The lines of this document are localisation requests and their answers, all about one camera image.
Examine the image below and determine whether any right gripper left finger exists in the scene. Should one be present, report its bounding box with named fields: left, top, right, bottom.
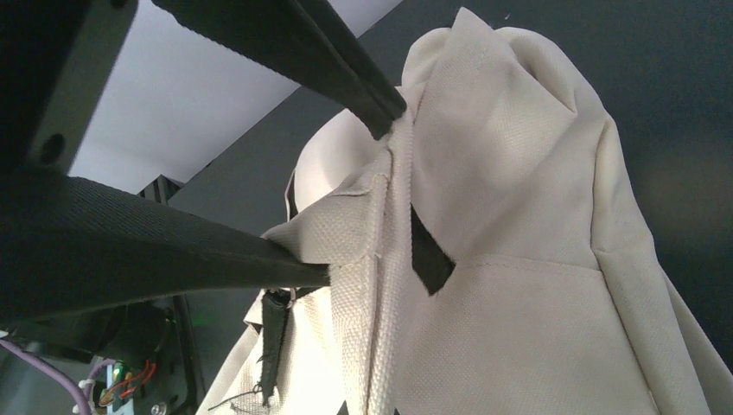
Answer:
left=1, top=175, right=329, bottom=323

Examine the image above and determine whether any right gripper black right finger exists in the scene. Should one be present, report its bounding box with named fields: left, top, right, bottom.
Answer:
left=156, top=0, right=406, bottom=139

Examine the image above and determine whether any beige canvas backpack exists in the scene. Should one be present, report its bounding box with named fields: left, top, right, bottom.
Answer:
left=199, top=8, right=732, bottom=414

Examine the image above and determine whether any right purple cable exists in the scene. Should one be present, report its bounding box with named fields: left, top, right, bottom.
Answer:
left=0, top=337, right=116, bottom=415

